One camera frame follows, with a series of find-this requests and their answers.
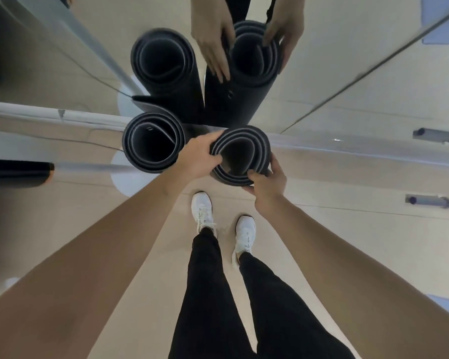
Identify person's right hand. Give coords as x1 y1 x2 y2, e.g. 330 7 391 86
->
241 153 288 217

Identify person's left hand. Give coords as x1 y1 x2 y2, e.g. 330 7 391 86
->
176 130 225 180

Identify person's right forearm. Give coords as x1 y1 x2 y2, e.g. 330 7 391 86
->
254 196 449 359

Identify person's left forearm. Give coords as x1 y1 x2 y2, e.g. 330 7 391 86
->
0 172 190 359

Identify person's right white sneaker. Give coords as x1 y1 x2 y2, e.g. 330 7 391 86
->
231 215 257 268

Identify person's white sneaker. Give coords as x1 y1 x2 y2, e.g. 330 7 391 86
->
231 215 257 268
191 191 218 236

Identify person's left white sneaker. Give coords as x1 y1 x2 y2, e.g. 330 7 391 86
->
191 191 218 236

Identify black trousers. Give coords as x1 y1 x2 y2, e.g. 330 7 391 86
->
167 227 356 359

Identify steel barbell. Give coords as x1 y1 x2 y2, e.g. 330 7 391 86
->
405 194 449 209

